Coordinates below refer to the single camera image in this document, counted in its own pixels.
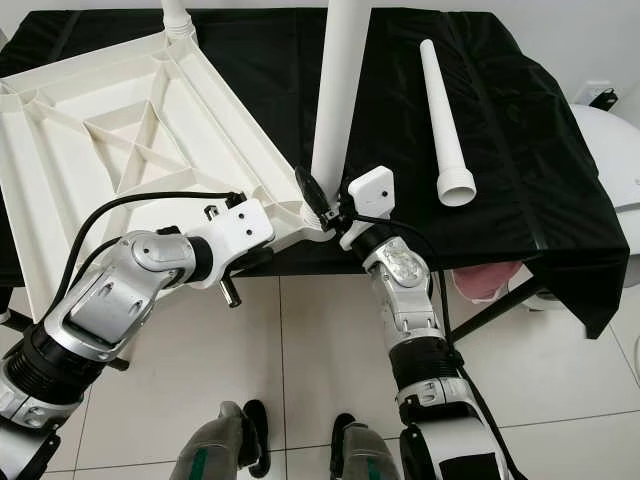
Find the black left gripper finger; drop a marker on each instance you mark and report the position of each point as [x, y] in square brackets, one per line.
[256, 263]

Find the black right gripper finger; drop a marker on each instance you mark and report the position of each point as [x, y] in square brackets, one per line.
[315, 192]

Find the white plastic table top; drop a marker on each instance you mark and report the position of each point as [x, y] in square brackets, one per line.
[60, 180]

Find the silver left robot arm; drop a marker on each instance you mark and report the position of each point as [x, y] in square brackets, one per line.
[120, 290]

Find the black tablecloth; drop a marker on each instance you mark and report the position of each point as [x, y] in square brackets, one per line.
[530, 130]

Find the grey robot right leg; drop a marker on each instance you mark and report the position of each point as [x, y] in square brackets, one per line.
[365, 455]

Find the white round appliance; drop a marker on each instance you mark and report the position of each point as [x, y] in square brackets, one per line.
[610, 155]

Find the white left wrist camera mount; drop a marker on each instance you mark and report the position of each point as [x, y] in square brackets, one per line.
[240, 232]

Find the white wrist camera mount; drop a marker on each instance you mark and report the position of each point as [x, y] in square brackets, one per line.
[372, 188]
[240, 232]

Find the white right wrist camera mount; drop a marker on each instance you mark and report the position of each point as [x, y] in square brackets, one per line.
[372, 188]

